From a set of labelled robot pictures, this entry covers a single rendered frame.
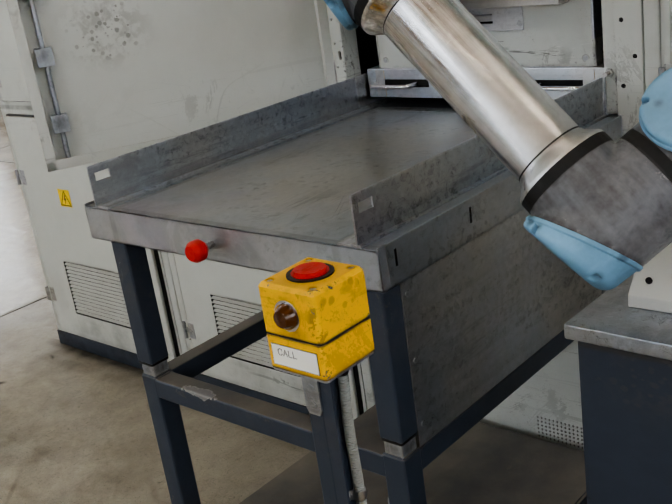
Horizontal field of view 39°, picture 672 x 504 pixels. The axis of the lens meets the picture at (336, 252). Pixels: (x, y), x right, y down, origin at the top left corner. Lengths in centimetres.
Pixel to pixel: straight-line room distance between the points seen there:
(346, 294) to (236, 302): 157
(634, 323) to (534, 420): 93
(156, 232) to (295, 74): 69
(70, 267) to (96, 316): 18
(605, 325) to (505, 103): 29
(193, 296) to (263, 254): 134
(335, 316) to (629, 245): 30
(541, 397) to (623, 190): 107
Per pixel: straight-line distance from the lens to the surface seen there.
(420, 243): 122
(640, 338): 111
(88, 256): 298
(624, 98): 170
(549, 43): 179
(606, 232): 98
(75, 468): 258
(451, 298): 134
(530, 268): 152
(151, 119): 199
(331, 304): 93
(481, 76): 104
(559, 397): 199
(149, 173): 164
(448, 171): 132
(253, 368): 256
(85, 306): 312
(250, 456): 243
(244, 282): 244
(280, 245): 127
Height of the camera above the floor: 124
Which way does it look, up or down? 19 degrees down
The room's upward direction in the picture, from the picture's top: 8 degrees counter-clockwise
